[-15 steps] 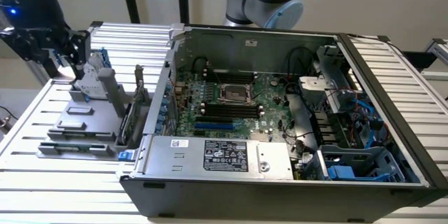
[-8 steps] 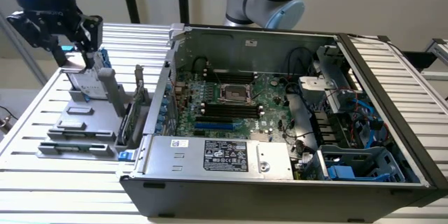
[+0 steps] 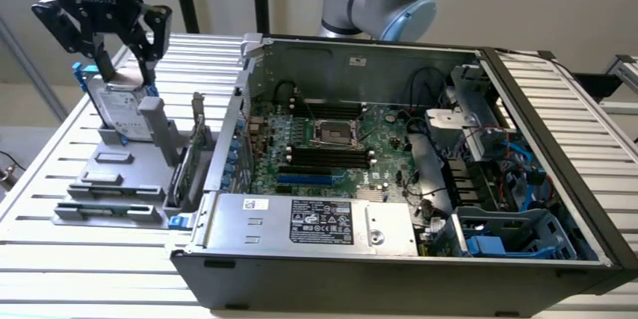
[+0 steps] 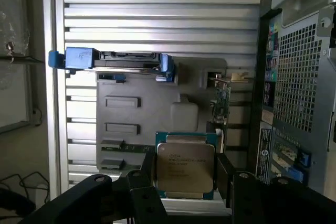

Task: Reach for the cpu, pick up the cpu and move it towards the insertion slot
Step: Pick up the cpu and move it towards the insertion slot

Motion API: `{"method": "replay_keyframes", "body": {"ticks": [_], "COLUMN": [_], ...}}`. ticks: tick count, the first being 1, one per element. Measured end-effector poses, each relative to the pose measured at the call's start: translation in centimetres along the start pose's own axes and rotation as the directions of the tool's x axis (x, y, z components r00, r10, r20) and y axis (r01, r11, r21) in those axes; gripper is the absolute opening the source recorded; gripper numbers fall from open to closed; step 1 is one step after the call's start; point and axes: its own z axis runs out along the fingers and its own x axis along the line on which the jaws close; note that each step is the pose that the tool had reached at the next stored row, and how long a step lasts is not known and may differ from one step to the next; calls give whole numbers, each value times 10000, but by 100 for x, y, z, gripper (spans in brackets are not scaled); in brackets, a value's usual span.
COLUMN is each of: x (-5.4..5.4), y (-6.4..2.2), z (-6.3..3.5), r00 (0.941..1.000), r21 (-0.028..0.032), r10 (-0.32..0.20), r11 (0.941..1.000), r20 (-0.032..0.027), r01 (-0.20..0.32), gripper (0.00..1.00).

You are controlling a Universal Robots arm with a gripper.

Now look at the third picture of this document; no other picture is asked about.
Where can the silver power supply unit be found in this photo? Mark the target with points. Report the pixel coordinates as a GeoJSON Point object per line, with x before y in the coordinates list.
{"type": "Point", "coordinates": [268, 227]}

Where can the black bracket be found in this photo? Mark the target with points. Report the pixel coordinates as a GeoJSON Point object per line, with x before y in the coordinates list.
{"type": "Point", "coordinates": [595, 85]}

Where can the green graphics card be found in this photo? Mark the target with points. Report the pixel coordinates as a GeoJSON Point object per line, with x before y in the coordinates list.
{"type": "Point", "coordinates": [191, 162]}

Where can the grey plastic air shroud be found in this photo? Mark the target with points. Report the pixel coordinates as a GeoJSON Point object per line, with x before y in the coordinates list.
{"type": "Point", "coordinates": [428, 169]}

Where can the grey blue disk bay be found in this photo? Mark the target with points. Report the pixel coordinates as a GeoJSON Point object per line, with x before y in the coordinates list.
{"type": "Point", "coordinates": [518, 225]}

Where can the grey metal frame bar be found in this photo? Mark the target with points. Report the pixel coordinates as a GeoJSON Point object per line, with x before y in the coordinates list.
{"type": "Point", "coordinates": [29, 68]}

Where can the tan square CPU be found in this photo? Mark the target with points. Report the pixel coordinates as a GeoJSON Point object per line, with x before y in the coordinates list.
{"type": "Point", "coordinates": [127, 79]}

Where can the blue case latch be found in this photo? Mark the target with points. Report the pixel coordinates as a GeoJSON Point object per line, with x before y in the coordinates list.
{"type": "Point", "coordinates": [179, 222]}

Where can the green motherboard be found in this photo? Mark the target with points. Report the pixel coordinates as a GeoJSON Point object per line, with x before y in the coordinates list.
{"type": "Point", "coordinates": [383, 147]}

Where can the black long expansion slot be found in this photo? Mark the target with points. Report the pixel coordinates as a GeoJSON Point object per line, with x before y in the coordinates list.
{"type": "Point", "coordinates": [304, 171]}

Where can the blue expansion slot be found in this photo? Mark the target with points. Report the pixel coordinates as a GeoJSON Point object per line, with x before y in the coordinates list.
{"type": "Point", "coordinates": [304, 180]}

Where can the aluminium profile rail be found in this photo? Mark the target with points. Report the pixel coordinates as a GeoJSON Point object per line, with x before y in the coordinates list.
{"type": "Point", "coordinates": [623, 72]}

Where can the white case sticker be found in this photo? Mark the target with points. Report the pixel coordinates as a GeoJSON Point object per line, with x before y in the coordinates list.
{"type": "Point", "coordinates": [356, 61]}

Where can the black short expansion slot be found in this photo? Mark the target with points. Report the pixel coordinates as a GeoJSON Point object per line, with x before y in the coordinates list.
{"type": "Point", "coordinates": [284, 189]}

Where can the black RAM slot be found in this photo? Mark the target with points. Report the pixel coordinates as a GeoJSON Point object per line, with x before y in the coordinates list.
{"type": "Point", "coordinates": [326, 104]}
{"type": "Point", "coordinates": [323, 116]}
{"type": "Point", "coordinates": [326, 112]}
{"type": "Point", "coordinates": [328, 159]}
{"type": "Point", "coordinates": [328, 164]}
{"type": "Point", "coordinates": [328, 149]}
{"type": "Point", "coordinates": [326, 108]}
{"type": "Point", "coordinates": [328, 154]}

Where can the grey metal drive cage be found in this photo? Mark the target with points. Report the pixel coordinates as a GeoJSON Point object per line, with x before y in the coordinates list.
{"type": "Point", "coordinates": [472, 110]}

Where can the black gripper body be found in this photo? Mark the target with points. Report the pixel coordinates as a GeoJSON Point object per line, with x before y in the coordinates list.
{"type": "Point", "coordinates": [101, 12]}

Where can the silver disk with blue caddy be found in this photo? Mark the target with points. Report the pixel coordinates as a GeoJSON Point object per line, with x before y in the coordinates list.
{"type": "Point", "coordinates": [119, 113]}

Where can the black fan housing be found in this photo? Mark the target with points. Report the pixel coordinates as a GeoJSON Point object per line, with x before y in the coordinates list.
{"type": "Point", "coordinates": [472, 184]}

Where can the black open PC case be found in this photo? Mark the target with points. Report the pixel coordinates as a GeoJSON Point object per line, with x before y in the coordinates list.
{"type": "Point", "coordinates": [348, 285]}

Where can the grey parts rack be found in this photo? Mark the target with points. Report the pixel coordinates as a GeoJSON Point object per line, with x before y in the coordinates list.
{"type": "Point", "coordinates": [129, 169]}

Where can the metal CPU socket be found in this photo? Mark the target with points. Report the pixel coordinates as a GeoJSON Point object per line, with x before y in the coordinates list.
{"type": "Point", "coordinates": [332, 134]}

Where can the silver chipset heat sink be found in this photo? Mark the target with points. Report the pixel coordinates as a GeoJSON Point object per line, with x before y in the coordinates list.
{"type": "Point", "coordinates": [371, 194]}

